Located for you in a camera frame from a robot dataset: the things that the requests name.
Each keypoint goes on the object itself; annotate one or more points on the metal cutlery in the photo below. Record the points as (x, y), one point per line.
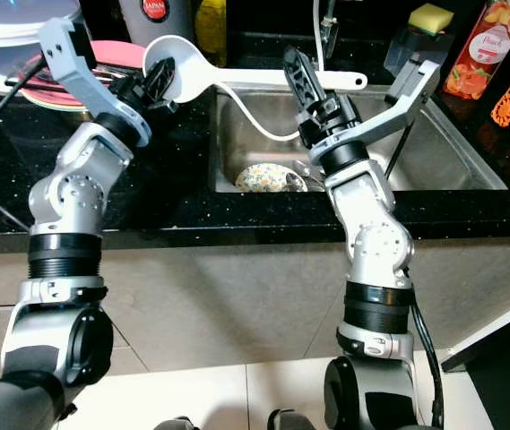
(35, 73)

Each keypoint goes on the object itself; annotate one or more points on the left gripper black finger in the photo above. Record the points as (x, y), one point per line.
(163, 79)

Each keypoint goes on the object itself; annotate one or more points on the red peach juice bottle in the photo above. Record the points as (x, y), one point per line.
(488, 40)

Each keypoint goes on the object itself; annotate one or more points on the clear sponge holder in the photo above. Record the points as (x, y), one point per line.
(411, 52)

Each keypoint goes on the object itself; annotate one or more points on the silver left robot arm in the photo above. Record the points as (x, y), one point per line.
(66, 193)

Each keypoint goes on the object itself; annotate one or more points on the yellow sponge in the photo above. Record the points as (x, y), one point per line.
(430, 18)

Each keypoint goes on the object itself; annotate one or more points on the dark cabinet panel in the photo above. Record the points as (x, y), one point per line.
(505, 385)

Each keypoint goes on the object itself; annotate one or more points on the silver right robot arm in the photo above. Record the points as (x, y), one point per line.
(367, 215)

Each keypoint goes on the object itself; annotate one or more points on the stainless steel sink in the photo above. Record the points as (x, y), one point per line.
(443, 152)

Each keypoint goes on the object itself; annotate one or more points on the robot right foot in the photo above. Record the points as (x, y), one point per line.
(295, 421)

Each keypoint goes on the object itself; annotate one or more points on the grey cabinet front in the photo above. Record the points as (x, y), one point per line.
(219, 296)

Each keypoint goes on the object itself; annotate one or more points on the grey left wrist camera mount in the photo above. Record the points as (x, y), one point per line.
(84, 81)

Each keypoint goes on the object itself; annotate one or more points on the sink faucet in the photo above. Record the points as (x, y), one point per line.
(328, 25)

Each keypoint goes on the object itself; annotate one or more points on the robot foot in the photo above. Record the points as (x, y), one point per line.
(183, 424)
(295, 421)

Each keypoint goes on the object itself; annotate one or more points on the white plastic ladle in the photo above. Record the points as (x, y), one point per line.
(246, 79)

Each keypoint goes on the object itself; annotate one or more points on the white plastic container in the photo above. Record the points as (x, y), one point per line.
(4, 27)

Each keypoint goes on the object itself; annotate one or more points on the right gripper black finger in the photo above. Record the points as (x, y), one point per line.
(304, 81)

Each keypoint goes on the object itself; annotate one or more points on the floral patterned bowl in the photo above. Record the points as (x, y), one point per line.
(259, 177)

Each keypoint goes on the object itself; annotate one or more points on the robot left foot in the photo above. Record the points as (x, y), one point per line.
(183, 424)

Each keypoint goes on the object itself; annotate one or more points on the yellow oil bottle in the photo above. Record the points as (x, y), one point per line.
(210, 22)

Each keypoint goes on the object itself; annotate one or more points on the grey tumbler with red label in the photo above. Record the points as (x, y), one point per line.
(138, 22)

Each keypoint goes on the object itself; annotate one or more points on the pink plate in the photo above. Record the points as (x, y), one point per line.
(120, 54)

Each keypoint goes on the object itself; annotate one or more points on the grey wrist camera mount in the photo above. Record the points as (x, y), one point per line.
(84, 81)
(389, 116)

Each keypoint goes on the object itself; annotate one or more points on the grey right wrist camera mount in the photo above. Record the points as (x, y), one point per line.
(389, 116)

